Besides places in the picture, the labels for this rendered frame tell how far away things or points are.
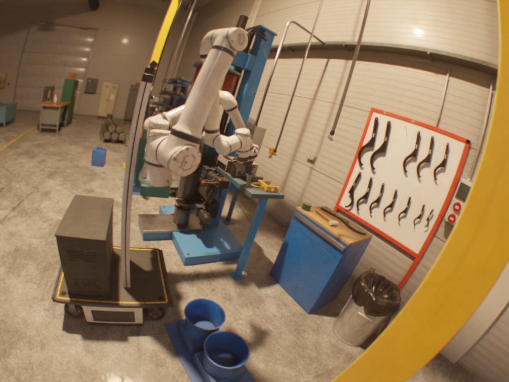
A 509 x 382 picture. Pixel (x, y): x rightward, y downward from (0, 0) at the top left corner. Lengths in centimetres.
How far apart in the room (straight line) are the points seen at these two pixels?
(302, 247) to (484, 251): 205
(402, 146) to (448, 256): 266
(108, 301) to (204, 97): 146
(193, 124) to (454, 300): 108
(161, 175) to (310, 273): 177
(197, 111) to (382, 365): 114
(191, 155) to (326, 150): 293
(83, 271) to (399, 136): 351
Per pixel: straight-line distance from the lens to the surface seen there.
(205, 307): 183
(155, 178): 119
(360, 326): 235
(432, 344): 66
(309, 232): 234
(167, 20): 527
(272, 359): 207
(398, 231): 312
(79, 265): 161
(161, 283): 191
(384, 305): 217
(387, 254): 324
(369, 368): 76
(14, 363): 207
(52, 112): 797
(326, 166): 367
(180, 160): 99
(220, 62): 106
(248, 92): 281
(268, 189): 214
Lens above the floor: 169
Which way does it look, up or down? 18 degrees down
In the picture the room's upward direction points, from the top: 18 degrees clockwise
